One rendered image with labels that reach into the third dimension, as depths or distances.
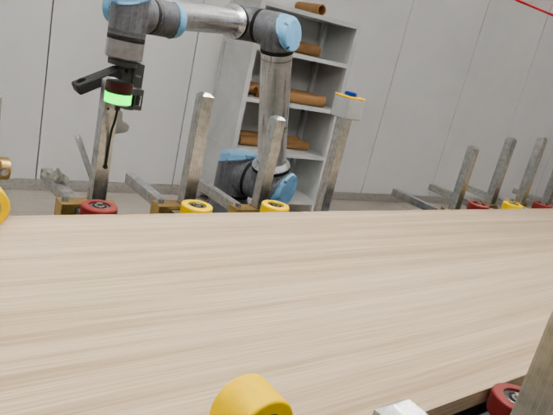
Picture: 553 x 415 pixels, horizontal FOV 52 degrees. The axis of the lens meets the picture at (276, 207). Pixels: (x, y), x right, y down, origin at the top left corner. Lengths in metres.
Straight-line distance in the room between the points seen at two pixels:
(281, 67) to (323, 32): 2.83
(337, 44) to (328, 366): 3.96
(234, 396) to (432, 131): 5.50
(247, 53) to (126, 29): 2.67
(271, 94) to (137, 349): 1.36
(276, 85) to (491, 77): 4.68
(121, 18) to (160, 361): 0.87
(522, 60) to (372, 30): 2.22
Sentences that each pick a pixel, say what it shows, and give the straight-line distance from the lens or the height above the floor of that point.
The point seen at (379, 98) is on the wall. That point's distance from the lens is 5.41.
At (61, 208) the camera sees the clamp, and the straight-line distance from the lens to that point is 1.41.
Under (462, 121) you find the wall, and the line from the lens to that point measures 6.34.
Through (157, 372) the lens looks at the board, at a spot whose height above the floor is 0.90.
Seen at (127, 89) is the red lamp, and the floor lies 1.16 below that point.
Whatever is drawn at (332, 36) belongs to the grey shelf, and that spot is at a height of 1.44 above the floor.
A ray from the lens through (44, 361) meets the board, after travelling 0.79.
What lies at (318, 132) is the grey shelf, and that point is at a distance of 4.71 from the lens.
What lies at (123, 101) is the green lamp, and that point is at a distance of 1.32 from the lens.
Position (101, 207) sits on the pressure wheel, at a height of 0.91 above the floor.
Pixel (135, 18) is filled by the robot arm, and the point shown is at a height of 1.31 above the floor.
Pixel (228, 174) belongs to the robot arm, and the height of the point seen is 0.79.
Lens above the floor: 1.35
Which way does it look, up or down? 17 degrees down
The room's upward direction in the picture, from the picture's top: 13 degrees clockwise
